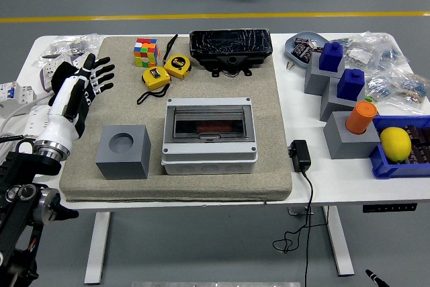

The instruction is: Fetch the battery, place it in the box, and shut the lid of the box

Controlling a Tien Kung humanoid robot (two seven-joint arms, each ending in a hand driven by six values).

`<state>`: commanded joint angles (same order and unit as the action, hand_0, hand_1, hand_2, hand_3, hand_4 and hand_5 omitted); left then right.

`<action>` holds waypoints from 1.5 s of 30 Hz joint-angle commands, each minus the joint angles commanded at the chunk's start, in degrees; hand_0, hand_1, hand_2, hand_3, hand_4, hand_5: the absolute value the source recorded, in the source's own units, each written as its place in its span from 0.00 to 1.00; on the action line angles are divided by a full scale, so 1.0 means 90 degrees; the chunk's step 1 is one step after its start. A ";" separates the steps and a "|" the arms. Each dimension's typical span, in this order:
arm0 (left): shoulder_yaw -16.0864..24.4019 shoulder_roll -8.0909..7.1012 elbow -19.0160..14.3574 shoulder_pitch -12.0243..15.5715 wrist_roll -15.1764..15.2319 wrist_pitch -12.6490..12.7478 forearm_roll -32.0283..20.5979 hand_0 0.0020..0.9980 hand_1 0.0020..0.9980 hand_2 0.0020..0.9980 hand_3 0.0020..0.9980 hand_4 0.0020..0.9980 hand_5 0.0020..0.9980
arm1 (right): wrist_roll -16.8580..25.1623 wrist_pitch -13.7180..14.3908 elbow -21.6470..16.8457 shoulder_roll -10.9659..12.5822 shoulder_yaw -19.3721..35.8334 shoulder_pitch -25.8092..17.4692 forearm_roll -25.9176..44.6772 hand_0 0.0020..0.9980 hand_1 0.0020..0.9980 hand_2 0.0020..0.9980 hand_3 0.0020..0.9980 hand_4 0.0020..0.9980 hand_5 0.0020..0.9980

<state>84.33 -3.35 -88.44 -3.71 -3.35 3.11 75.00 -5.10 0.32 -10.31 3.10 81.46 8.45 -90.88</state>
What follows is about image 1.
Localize white socket module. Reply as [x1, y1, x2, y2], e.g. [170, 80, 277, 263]
[71, 52, 89, 70]

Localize black power adapter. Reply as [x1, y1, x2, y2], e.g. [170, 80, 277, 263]
[288, 139, 312, 173]

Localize yellow tape measure with strap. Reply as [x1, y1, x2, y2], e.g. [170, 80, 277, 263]
[136, 66, 171, 106]

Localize dark components in rows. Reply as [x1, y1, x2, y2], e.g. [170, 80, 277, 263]
[401, 124, 430, 166]

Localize blue-grey oval tray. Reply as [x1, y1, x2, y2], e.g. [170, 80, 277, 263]
[284, 31, 332, 68]

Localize black adapter cord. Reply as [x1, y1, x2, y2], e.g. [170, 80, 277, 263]
[271, 169, 315, 287]

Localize large colourful puzzle cube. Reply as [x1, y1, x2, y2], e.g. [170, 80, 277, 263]
[133, 38, 161, 68]

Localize white power strip cable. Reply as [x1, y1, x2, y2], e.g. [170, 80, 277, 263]
[0, 97, 51, 130]

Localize black table control panel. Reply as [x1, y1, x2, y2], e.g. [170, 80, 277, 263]
[362, 203, 419, 214]

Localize grey plastic enclosure box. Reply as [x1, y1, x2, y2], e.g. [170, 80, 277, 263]
[160, 97, 259, 176]

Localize blue plastic bin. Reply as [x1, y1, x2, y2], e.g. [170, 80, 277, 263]
[368, 114, 430, 179]

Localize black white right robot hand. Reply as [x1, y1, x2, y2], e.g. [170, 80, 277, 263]
[365, 269, 389, 287]

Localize clear bag of small parts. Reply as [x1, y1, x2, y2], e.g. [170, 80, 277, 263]
[364, 67, 430, 115]
[337, 31, 411, 76]

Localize white table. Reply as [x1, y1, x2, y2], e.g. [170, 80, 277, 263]
[0, 33, 430, 285]

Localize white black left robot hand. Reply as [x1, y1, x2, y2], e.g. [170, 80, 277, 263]
[36, 53, 116, 150]

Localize yellow tape measure black label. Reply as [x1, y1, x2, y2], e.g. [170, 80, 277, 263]
[163, 54, 193, 79]

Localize grey-brown fabric mat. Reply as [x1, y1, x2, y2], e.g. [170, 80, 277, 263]
[59, 35, 293, 203]

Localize transparent hinged box lid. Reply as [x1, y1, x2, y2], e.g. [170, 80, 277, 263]
[172, 105, 251, 142]

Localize white circuit breaker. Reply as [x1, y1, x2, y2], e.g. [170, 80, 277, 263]
[0, 81, 37, 106]

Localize dark foil packet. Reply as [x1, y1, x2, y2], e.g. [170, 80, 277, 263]
[291, 44, 315, 65]
[294, 37, 319, 48]

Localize clear bag of white parts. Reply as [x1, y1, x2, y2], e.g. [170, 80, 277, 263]
[40, 33, 103, 66]

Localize blue plastic block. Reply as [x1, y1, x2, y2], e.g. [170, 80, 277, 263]
[336, 68, 366, 102]
[318, 41, 344, 73]

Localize grey square holder block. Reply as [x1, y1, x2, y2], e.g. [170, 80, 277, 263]
[304, 50, 346, 96]
[319, 77, 367, 122]

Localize orange cylinder battery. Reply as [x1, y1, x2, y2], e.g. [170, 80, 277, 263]
[196, 120, 232, 133]
[345, 100, 378, 135]

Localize grey block with round hole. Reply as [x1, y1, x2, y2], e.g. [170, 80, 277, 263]
[323, 110, 390, 160]
[95, 124, 151, 181]

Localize purple-edged white socket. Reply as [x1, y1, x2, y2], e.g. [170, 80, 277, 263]
[39, 62, 61, 93]

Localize yellow lemon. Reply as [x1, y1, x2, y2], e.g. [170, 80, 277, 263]
[380, 126, 413, 163]

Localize black plastic housing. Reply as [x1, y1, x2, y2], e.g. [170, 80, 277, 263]
[189, 28, 273, 78]

